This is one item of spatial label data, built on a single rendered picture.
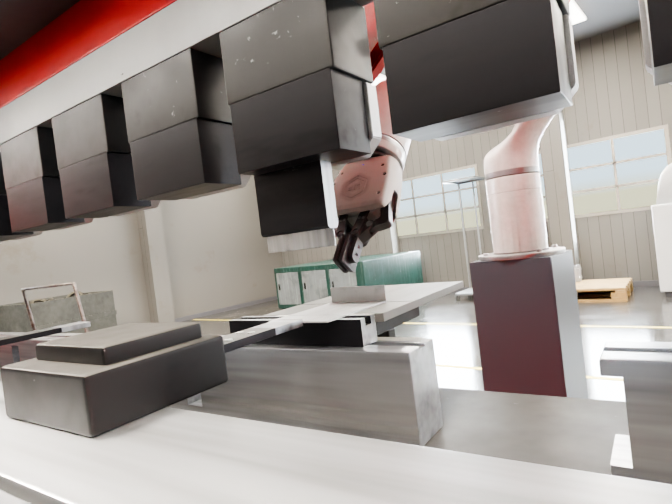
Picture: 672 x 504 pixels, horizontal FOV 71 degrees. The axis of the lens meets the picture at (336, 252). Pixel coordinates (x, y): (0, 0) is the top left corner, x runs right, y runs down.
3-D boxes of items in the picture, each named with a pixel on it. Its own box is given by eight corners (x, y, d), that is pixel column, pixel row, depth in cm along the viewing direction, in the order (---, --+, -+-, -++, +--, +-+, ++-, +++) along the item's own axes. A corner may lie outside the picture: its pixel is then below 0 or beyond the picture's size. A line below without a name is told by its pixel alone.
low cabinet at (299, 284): (425, 295, 813) (420, 250, 812) (368, 314, 681) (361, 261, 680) (341, 297, 932) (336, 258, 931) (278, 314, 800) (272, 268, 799)
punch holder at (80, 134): (165, 205, 76) (151, 103, 76) (115, 205, 69) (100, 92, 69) (113, 217, 85) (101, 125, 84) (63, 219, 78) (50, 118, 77)
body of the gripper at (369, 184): (334, 153, 71) (312, 211, 65) (395, 138, 65) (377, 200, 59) (358, 186, 76) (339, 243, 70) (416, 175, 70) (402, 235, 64)
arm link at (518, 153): (497, 181, 119) (487, 87, 119) (577, 167, 107) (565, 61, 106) (476, 181, 110) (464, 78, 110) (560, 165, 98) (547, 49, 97)
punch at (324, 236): (340, 244, 54) (330, 161, 53) (330, 246, 52) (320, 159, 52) (274, 252, 59) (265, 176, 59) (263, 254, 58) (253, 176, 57)
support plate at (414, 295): (464, 287, 74) (463, 280, 74) (384, 321, 52) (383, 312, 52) (365, 291, 84) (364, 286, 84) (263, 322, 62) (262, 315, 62)
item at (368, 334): (377, 340, 53) (374, 313, 53) (363, 347, 50) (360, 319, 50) (248, 338, 64) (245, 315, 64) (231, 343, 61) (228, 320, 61)
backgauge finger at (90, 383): (336, 337, 49) (331, 289, 49) (91, 439, 28) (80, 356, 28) (253, 336, 56) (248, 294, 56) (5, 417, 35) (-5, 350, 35)
